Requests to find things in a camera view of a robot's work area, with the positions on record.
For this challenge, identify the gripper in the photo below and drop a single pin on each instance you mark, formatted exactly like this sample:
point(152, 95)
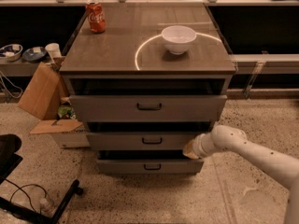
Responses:
point(197, 147)

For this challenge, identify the grey drawer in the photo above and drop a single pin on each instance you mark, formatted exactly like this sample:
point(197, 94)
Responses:
point(120, 162)
point(145, 135)
point(146, 100)

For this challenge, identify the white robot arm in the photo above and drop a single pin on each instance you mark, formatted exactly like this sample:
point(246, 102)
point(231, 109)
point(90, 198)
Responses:
point(279, 166)

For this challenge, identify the grey drawer cabinet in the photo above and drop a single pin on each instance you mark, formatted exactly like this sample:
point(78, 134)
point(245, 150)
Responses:
point(132, 47)

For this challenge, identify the grey bottom drawer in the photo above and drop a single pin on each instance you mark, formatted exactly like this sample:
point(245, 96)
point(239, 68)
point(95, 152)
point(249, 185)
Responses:
point(120, 162)

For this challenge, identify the grey top drawer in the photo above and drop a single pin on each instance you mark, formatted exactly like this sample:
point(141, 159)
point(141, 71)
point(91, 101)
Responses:
point(146, 100)

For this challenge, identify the white bowl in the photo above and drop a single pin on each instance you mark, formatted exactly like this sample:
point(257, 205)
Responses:
point(178, 38)

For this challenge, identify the white cardboard box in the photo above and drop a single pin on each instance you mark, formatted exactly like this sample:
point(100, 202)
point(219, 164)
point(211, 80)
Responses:
point(67, 133)

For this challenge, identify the green snack bag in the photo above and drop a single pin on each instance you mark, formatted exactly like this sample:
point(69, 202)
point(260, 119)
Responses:
point(66, 112)

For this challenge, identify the brown cardboard box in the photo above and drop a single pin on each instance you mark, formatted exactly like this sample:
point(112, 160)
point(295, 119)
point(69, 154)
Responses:
point(44, 93)

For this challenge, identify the red cola can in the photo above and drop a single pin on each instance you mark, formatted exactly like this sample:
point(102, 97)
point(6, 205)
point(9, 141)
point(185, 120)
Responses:
point(96, 17)

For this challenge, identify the white paper cup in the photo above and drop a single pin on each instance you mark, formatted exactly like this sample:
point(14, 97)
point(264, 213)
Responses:
point(53, 49)

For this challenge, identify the black chair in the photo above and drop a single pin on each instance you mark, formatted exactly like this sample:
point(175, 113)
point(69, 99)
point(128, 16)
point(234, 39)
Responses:
point(21, 204)

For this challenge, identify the dark blue plate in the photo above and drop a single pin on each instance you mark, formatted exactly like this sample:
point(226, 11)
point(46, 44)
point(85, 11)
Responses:
point(34, 55)

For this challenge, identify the blue patterned bowl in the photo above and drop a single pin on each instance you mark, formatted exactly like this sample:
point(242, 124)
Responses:
point(11, 52)

